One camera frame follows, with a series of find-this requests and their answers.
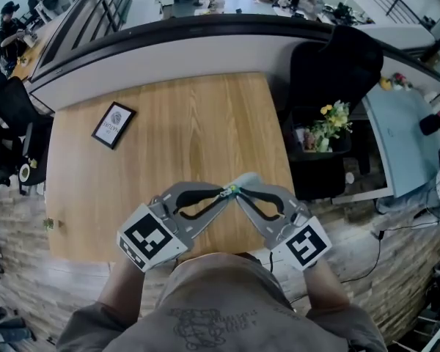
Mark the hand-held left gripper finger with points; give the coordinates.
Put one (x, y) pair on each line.
(190, 193)
(205, 212)

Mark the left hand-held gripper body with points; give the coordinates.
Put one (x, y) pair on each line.
(150, 240)

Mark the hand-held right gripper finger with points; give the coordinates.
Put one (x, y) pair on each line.
(275, 199)
(258, 213)

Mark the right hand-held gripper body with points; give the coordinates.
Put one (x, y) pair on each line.
(306, 246)

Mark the person's right forearm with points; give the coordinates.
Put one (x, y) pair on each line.
(324, 288)

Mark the person's left forearm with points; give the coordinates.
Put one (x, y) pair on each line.
(126, 292)

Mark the white cup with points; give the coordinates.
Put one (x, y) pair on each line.
(350, 178)

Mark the yellow flower bouquet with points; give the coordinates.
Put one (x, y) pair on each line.
(331, 123)

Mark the person's grey shirt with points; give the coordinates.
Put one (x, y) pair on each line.
(223, 306)

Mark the small potted plant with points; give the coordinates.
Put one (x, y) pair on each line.
(48, 224)

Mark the light blue table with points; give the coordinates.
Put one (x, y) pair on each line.
(403, 138)

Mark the white plate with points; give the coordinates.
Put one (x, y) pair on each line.
(24, 172)

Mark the black high-back office chair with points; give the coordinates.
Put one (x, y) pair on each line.
(333, 68)

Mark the yellow fruit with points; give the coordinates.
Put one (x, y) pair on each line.
(385, 83)

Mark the red flower pot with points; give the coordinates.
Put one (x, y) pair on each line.
(401, 81)

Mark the black mesh office chair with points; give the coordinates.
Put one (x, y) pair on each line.
(11, 123)

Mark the black picture frame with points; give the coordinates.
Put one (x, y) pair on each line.
(113, 125)

